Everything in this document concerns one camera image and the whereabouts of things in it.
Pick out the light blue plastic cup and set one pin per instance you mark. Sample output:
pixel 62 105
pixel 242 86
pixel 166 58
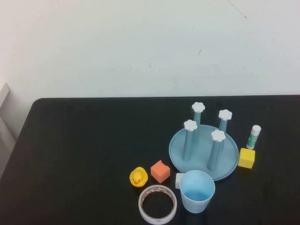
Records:
pixel 197 199

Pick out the blue four-peg cup stand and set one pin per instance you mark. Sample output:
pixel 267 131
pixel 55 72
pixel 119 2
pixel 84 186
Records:
pixel 201 161

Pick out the orange foam cube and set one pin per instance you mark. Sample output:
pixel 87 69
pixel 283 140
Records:
pixel 159 172

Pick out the yellow rubber duck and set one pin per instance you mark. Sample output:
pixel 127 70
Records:
pixel 138 177

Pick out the white foam cube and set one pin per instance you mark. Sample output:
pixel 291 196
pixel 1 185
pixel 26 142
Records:
pixel 178 181

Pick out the white tape roll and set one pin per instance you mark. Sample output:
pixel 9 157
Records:
pixel 159 188

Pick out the white green glue stick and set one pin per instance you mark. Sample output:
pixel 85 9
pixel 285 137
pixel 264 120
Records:
pixel 253 138

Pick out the yellow foam cube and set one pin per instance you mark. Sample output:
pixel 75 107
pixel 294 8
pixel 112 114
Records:
pixel 246 159

